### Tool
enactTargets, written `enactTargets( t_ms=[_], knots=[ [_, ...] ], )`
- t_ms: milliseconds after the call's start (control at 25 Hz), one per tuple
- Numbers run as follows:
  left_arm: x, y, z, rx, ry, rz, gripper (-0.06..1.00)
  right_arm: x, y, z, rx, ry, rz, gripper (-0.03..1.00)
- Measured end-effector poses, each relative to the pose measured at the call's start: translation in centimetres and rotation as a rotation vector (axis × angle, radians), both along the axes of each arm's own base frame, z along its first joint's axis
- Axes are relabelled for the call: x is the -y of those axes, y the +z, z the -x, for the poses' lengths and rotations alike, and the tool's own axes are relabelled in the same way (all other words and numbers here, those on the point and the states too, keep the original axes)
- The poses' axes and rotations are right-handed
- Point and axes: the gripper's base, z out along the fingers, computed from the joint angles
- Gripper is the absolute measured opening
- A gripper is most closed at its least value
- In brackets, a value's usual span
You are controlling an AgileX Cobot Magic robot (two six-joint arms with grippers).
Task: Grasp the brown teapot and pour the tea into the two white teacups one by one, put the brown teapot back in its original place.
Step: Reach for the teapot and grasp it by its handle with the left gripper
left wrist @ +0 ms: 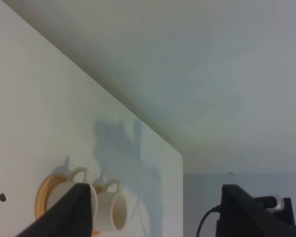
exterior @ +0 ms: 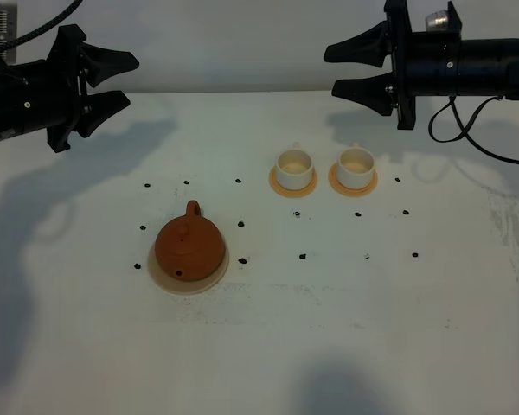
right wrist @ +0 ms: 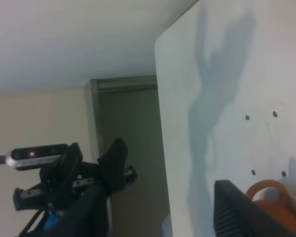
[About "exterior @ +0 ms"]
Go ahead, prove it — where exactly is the right orange saucer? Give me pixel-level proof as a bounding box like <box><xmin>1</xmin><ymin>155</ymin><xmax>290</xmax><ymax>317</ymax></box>
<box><xmin>328</xmin><ymin>163</ymin><xmax>378</xmax><ymax>197</ymax></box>

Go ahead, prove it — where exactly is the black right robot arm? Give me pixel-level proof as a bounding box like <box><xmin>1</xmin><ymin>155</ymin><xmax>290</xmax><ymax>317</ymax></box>
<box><xmin>324</xmin><ymin>1</ymin><xmax>519</xmax><ymax>130</ymax></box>

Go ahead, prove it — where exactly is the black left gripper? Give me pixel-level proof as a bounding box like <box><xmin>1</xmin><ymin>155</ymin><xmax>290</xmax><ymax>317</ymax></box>
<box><xmin>47</xmin><ymin>24</ymin><xmax>139</xmax><ymax>152</ymax></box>

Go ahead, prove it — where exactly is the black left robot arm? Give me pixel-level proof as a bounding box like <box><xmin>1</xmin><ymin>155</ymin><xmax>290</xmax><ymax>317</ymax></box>
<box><xmin>0</xmin><ymin>24</ymin><xmax>139</xmax><ymax>153</ymax></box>

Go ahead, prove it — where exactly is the left orange saucer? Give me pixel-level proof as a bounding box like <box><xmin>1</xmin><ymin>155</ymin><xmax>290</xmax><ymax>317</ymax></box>
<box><xmin>269</xmin><ymin>167</ymin><xmax>317</xmax><ymax>198</ymax></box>

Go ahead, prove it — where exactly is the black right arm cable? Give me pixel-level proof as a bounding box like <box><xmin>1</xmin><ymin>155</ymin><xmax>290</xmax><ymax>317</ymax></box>
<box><xmin>427</xmin><ymin>94</ymin><xmax>519</xmax><ymax>166</ymax></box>

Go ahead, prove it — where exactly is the large beige round coaster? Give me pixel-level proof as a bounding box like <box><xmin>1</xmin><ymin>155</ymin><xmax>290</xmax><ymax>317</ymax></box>
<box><xmin>147</xmin><ymin>245</ymin><xmax>229</xmax><ymax>296</ymax></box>

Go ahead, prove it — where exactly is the left white teacup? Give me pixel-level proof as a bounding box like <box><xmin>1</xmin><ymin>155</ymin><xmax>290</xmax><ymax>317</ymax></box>
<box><xmin>274</xmin><ymin>142</ymin><xmax>314</xmax><ymax>191</ymax></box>

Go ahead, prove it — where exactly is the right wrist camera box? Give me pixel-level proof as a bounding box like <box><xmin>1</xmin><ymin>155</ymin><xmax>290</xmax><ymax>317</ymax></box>
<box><xmin>425</xmin><ymin>1</ymin><xmax>463</xmax><ymax>35</ymax></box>

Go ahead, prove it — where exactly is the right white teacup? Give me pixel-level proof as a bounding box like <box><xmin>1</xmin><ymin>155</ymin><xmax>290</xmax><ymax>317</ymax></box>
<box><xmin>336</xmin><ymin>144</ymin><xmax>375</xmax><ymax>190</ymax></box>

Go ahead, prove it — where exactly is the white teacup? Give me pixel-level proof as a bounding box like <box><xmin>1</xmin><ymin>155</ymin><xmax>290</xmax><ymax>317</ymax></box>
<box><xmin>336</xmin><ymin>144</ymin><xmax>375</xmax><ymax>190</ymax></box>
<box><xmin>274</xmin><ymin>142</ymin><xmax>314</xmax><ymax>191</ymax></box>

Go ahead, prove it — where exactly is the orange saucer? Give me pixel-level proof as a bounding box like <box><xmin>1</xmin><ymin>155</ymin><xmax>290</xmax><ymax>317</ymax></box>
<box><xmin>269</xmin><ymin>167</ymin><xmax>317</xmax><ymax>198</ymax></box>
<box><xmin>328</xmin><ymin>163</ymin><xmax>378</xmax><ymax>197</ymax></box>

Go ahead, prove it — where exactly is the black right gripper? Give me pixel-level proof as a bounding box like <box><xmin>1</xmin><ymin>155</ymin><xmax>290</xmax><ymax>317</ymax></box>
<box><xmin>324</xmin><ymin>0</ymin><xmax>416</xmax><ymax>130</ymax></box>

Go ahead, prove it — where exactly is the brown clay teapot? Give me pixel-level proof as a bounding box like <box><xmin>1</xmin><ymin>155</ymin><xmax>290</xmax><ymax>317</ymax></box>
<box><xmin>154</xmin><ymin>200</ymin><xmax>226</xmax><ymax>283</ymax></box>

